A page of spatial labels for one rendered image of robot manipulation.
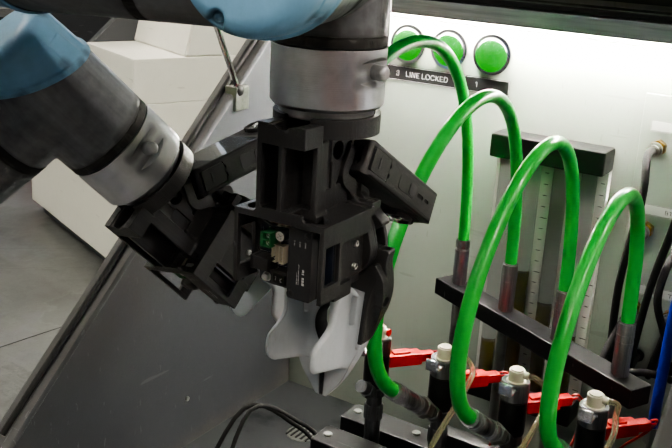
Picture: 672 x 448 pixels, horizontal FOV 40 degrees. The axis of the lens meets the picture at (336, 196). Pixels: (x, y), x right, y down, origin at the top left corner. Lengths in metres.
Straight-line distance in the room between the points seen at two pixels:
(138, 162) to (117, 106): 0.04
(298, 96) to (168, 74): 3.19
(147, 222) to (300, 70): 0.21
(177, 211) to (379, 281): 0.19
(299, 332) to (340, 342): 0.04
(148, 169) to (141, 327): 0.51
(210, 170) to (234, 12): 0.31
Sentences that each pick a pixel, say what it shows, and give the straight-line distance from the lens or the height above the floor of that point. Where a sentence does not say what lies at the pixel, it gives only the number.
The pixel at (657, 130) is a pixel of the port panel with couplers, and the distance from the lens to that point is 1.14.
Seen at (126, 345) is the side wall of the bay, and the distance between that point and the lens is 1.18.
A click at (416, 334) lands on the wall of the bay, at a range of 1.34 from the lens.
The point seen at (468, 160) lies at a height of 1.26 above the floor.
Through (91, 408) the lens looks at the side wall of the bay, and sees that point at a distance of 1.17.
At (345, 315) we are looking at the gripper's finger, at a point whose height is 1.27.
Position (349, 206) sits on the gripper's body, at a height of 1.35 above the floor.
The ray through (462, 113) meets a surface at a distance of 0.89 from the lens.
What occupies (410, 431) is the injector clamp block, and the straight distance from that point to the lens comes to 1.09.
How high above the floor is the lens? 1.53
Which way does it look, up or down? 16 degrees down
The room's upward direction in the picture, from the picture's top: 3 degrees clockwise
